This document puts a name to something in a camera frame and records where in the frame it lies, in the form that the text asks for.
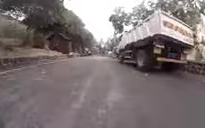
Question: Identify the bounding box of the grey asphalt road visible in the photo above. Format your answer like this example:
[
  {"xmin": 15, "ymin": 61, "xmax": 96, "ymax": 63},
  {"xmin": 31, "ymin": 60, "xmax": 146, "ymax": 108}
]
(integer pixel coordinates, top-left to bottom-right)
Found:
[{"xmin": 0, "ymin": 54, "xmax": 205, "ymax": 128}]

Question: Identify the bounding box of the dark small building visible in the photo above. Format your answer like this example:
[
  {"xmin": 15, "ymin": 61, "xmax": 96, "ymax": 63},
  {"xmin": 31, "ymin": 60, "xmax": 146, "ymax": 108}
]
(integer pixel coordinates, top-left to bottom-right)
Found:
[{"xmin": 47, "ymin": 32, "xmax": 74, "ymax": 55}]

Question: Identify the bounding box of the white truck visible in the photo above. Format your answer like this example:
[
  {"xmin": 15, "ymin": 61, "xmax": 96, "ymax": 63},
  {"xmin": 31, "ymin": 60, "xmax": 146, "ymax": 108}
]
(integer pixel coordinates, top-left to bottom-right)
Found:
[{"xmin": 116, "ymin": 9, "xmax": 195, "ymax": 72}]

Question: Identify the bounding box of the row of trees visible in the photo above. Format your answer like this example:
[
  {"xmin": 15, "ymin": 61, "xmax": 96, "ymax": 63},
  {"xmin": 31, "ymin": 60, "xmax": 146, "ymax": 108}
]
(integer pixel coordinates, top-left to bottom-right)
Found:
[{"xmin": 0, "ymin": 0, "xmax": 98, "ymax": 54}]

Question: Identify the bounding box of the raised dirt verge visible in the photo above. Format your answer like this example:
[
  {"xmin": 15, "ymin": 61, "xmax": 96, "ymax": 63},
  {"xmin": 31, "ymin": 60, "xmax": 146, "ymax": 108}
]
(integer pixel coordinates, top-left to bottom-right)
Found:
[{"xmin": 0, "ymin": 45, "xmax": 71, "ymax": 62}]

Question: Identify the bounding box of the tree with green leaves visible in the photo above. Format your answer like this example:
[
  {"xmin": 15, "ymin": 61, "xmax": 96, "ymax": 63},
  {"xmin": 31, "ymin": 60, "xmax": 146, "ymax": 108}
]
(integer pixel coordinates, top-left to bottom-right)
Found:
[{"xmin": 108, "ymin": 0, "xmax": 205, "ymax": 35}]

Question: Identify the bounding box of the pale building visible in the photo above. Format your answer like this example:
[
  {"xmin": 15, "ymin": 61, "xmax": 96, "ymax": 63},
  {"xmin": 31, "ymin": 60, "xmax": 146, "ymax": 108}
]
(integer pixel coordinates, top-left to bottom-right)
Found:
[{"xmin": 186, "ymin": 14, "xmax": 205, "ymax": 63}]

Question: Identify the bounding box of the low stone kerb wall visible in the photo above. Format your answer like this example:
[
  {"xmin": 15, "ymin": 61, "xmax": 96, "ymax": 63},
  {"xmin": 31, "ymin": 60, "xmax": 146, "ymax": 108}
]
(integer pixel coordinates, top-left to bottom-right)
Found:
[{"xmin": 0, "ymin": 53, "xmax": 78, "ymax": 74}]

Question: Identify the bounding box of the grey wall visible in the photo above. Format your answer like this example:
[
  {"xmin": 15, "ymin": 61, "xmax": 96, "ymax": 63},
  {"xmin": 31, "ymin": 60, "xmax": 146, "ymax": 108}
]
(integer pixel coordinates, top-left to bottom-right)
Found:
[{"xmin": 0, "ymin": 13, "xmax": 34, "ymax": 48}]

